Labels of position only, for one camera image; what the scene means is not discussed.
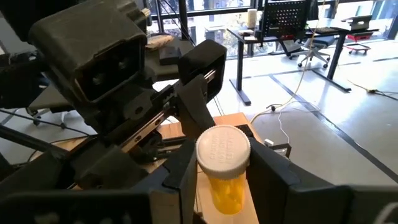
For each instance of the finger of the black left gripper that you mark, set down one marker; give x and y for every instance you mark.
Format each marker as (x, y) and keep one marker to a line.
(194, 109)
(105, 168)

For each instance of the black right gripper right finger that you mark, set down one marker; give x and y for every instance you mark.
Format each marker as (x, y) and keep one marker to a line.
(280, 193)

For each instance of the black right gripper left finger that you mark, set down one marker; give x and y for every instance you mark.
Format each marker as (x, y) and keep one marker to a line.
(177, 174)

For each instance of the amber pill bottle white cap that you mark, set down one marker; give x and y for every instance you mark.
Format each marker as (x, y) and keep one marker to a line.
(222, 152)

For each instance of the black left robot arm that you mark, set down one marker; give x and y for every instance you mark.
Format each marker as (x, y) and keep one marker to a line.
(18, 81)

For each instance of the black rectangular box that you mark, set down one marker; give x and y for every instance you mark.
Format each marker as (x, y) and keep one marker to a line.
(170, 56)

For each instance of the black standing desk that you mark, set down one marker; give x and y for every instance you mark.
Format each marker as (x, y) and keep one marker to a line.
(244, 71)
(335, 62)

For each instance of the beige cloth bundle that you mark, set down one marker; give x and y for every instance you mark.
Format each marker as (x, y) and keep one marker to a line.
(160, 42)

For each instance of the white power adapter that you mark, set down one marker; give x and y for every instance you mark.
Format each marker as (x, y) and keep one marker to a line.
(269, 142)

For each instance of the white paper roll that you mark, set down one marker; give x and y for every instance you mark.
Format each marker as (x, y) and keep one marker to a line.
(252, 18)

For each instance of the black perforated panel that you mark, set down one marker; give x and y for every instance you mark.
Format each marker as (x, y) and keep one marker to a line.
(283, 18)

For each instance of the office chair blue seat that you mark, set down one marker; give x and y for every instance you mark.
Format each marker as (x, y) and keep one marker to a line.
(320, 42)

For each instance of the red low cart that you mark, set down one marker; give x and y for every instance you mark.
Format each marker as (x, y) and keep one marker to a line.
(357, 36)

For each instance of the grey laptop stand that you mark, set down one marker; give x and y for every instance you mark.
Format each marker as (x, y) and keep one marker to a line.
(357, 23)

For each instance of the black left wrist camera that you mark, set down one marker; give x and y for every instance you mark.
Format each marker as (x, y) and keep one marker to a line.
(87, 37)

